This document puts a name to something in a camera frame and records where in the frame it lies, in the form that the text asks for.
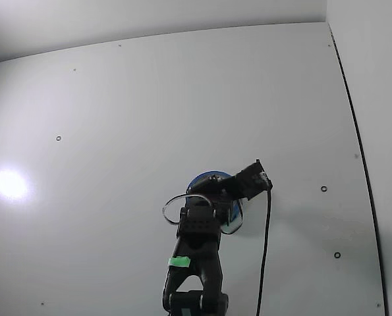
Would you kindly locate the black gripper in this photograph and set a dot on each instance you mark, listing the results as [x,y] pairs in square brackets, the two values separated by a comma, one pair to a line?
[212,187]

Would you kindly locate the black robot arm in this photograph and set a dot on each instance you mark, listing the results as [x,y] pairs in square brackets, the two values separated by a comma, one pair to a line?
[197,227]

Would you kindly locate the blue tape roll bin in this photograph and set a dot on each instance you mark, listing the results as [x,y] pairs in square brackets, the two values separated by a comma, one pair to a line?
[236,214]

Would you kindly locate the green tape strip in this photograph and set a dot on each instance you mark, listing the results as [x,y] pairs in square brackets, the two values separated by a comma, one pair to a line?
[179,261]

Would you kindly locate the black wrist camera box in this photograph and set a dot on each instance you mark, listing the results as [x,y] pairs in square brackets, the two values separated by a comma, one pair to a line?
[253,181]

